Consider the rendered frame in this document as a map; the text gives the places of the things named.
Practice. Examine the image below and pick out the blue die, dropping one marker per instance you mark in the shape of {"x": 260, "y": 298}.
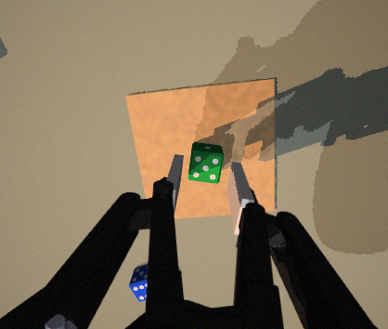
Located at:
{"x": 138, "y": 283}

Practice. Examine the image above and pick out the orange mat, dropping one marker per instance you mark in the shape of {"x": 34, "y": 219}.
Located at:
{"x": 238, "y": 116}

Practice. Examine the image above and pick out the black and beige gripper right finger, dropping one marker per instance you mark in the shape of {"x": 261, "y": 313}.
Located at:
{"x": 318, "y": 294}

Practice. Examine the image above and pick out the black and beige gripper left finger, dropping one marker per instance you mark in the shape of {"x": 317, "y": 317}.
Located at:
{"x": 72, "y": 297}

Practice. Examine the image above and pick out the green die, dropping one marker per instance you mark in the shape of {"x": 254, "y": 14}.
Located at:
{"x": 206, "y": 162}

